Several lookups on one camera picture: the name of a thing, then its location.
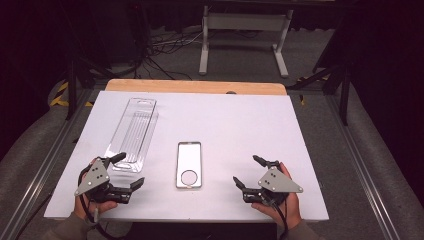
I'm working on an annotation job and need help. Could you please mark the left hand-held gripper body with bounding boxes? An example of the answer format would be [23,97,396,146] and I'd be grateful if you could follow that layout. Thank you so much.
[74,157,132,205]

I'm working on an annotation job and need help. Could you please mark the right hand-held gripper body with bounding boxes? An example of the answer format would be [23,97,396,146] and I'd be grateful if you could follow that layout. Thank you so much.
[242,160,304,206]

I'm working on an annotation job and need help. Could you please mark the clear plastic packaging tray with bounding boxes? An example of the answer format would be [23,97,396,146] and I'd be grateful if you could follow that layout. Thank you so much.
[104,97,160,174]

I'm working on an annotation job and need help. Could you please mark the person's right hand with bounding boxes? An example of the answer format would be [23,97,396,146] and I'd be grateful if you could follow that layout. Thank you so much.
[251,162,303,230]

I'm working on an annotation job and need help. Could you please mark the person's left hand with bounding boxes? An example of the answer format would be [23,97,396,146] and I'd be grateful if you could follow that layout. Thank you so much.
[73,158,119,222]

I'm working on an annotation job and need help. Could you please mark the white board sheet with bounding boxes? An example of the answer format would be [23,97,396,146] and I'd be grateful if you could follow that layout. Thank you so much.
[43,90,330,223]

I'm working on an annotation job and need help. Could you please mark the yellow black floor tape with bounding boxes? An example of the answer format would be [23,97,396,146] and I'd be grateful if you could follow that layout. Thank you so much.
[49,81,95,108]

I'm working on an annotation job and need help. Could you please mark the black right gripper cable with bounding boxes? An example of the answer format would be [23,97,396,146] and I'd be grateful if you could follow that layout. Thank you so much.
[264,196,290,240]

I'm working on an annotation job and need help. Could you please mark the aluminium floor rail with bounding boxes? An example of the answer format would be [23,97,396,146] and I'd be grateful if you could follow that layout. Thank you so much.
[0,89,98,240]
[324,94,403,240]

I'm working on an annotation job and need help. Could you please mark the bundle of floor cables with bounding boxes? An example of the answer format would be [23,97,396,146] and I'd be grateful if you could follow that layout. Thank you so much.
[133,29,205,81]

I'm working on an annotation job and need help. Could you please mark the white metal stand frame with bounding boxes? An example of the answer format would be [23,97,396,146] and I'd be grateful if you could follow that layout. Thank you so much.
[198,4,295,79]

